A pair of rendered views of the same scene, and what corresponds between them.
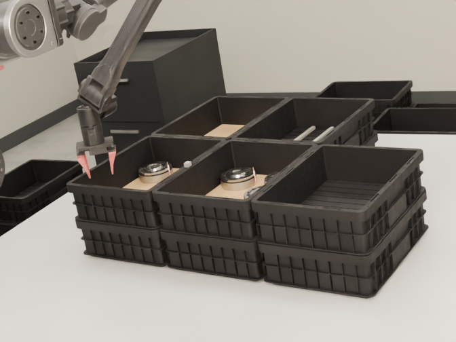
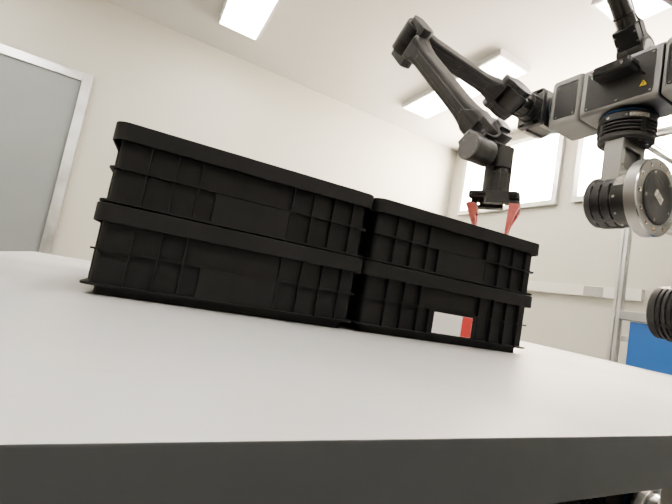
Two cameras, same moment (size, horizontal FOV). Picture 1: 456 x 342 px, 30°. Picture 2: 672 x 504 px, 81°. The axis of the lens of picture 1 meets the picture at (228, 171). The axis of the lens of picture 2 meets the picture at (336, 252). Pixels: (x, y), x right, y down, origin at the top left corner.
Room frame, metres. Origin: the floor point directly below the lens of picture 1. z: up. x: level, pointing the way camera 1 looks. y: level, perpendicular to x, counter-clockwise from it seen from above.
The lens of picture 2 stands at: (3.13, 0.53, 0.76)
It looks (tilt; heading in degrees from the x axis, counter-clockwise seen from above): 5 degrees up; 212
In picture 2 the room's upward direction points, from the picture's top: 10 degrees clockwise
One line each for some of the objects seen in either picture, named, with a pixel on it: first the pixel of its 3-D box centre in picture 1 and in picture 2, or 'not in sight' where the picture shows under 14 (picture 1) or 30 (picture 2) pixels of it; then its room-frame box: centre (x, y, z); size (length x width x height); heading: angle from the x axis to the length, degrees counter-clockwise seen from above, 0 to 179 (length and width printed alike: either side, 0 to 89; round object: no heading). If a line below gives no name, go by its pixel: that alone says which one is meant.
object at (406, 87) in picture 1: (366, 136); not in sight; (3.78, -0.67, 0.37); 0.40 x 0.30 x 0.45; 59
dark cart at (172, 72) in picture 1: (162, 132); not in sight; (4.11, 0.29, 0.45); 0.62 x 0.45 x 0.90; 149
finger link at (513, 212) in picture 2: (91, 161); (500, 218); (2.25, 0.37, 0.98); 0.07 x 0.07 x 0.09; 5
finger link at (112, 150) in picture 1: (104, 159); (483, 217); (2.25, 0.33, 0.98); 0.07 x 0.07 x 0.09; 5
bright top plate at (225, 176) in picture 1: (237, 174); not in sight; (2.27, -0.03, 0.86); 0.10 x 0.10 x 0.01
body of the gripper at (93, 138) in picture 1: (93, 136); (495, 186); (2.25, 0.35, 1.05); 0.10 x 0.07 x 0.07; 95
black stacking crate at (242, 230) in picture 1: (240, 188); not in sight; (2.13, -0.03, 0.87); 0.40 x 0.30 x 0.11; 145
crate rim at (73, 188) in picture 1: (148, 165); (421, 233); (2.30, 0.22, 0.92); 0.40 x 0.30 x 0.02; 145
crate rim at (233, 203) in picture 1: (237, 171); not in sight; (2.13, -0.03, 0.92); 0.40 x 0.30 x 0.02; 145
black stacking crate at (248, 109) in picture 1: (224, 134); (238, 213); (2.63, -0.01, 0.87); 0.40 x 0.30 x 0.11; 145
